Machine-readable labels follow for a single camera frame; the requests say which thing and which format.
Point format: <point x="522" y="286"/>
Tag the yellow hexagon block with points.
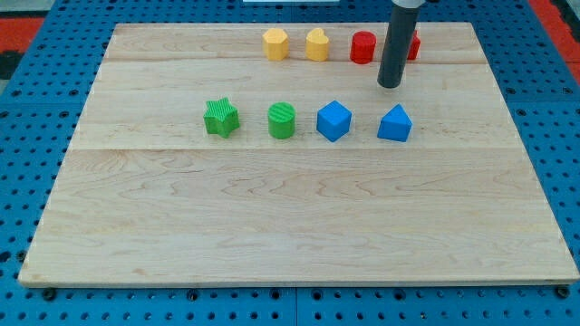
<point x="275" y="44"/>

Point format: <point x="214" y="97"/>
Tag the red star block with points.
<point x="414" y="47"/>

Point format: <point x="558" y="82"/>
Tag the green star block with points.
<point x="221" y="118"/>

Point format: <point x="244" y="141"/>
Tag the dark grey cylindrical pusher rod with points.
<point x="396" y="46"/>

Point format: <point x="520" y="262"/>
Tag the blue triangular prism block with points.
<point x="395" y="125"/>

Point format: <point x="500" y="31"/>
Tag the green cylinder block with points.
<point x="281" y="120"/>

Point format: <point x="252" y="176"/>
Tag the yellow heart block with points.
<point x="317" y="45"/>

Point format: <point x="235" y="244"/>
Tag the silver rod mount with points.
<point x="409" y="4"/>

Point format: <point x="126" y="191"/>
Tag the red cylinder block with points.
<point x="362" y="47"/>

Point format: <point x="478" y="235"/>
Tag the blue cube block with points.
<point x="333" y="120"/>

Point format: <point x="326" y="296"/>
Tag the light wooden board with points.
<point x="146" y="198"/>

